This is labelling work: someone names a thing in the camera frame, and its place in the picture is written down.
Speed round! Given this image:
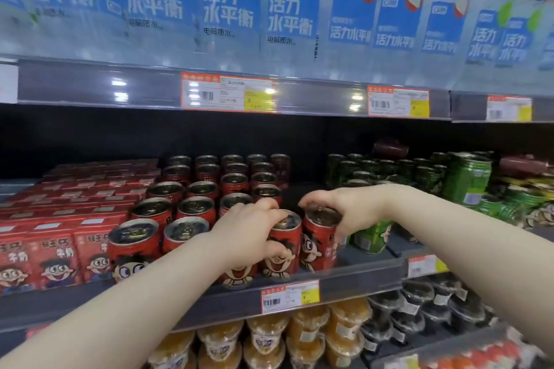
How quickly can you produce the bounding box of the person's left hand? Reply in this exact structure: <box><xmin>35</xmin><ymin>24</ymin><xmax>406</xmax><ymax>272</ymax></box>
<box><xmin>208</xmin><ymin>197</ymin><xmax>291</xmax><ymax>272</ymax></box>

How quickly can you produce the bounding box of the person's right hand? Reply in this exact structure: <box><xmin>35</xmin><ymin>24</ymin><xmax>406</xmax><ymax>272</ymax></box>
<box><xmin>298</xmin><ymin>184</ymin><xmax>393</xmax><ymax>245</ymax></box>

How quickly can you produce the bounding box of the red cartoon drink can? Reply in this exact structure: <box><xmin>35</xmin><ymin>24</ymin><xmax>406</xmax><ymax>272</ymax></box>
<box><xmin>259</xmin><ymin>209</ymin><xmax>303</xmax><ymax>281</ymax></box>
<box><xmin>299</xmin><ymin>204</ymin><xmax>344</xmax><ymax>273</ymax></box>

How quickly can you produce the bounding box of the person's right forearm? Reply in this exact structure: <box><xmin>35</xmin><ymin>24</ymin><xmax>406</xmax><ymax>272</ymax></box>
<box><xmin>384</xmin><ymin>185</ymin><xmax>554</xmax><ymax>357</ymax></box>

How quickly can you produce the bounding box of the person's left forearm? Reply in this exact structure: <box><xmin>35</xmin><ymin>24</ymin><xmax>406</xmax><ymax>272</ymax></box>
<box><xmin>0</xmin><ymin>232</ymin><xmax>226</xmax><ymax>369</ymax></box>

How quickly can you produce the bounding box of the orange framed price tag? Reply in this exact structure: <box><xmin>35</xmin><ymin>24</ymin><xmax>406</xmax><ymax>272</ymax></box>
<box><xmin>180</xmin><ymin>72</ymin><xmax>278</xmax><ymax>113</ymax></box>
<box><xmin>486</xmin><ymin>95</ymin><xmax>533</xmax><ymax>123</ymax></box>
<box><xmin>407</xmin><ymin>255</ymin><xmax>450</xmax><ymax>279</ymax></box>
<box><xmin>261</xmin><ymin>280</ymin><xmax>321</xmax><ymax>315</ymax></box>
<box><xmin>367</xmin><ymin>85</ymin><xmax>431</xmax><ymax>119</ymax></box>

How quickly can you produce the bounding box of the group of orange jelly cups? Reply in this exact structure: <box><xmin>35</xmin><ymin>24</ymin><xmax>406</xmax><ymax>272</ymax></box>
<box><xmin>147</xmin><ymin>297</ymin><xmax>374</xmax><ymax>369</ymax></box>

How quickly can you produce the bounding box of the dark maroon can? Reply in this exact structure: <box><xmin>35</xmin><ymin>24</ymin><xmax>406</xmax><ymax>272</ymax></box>
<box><xmin>498</xmin><ymin>155</ymin><xmax>550</xmax><ymax>179</ymax></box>
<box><xmin>372</xmin><ymin>140</ymin><xmax>410</xmax><ymax>160</ymax></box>

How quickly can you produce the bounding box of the group of red cans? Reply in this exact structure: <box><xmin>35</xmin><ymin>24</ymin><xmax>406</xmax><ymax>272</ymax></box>
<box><xmin>107</xmin><ymin>153</ymin><xmax>291</xmax><ymax>290</ymax></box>

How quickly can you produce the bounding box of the group of black jelly cups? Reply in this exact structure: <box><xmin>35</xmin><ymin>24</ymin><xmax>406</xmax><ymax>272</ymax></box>
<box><xmin>360</xmin><ymin>274</ymin><xmax>499</xmax><ymax>355</ymax></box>

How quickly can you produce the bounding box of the group of green cans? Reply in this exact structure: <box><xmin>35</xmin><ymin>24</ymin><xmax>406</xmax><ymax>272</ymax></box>
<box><xmin>326</xmin><ymin>151</ymin><xmax>547</xmax><ymax>255</ymax></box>

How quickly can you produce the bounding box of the row of red orange packets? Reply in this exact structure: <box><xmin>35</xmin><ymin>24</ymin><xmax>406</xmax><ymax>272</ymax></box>
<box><xmin>426</xmin><ymin>330</ymin><xmax>548</xmax><ymax>369</ymax></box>

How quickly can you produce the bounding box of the stack of red milk cartons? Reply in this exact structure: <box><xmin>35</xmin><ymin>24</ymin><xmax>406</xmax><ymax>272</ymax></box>
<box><xmin>0</xmin><ymin>159</ymin><xmax>162</xmax><ymax>296</ymax></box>

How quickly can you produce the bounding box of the row of clear water bottles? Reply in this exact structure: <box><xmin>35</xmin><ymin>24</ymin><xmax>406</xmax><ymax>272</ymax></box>
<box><xmin>0</xmin><ymin>0</ymin><xmax>554</xmax><ymax>95</ymax></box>

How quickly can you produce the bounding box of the plain white shelf tag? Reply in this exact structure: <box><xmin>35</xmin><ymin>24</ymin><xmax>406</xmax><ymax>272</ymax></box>
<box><xmin>0</xmin><ymin>63</ymin><xmax>19</xmax><ymax>105</ymax></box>

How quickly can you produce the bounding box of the grey shelf with clear rail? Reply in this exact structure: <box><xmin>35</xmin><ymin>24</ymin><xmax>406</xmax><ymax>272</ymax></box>
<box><xmin>0</xmin><ymin>55</ymin><xmax>452</xmax><ymax>121</ymax></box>
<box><xmin>450</xmin><ymin>91</ymin><xmax>554</xmax><ymax>124</ymax></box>

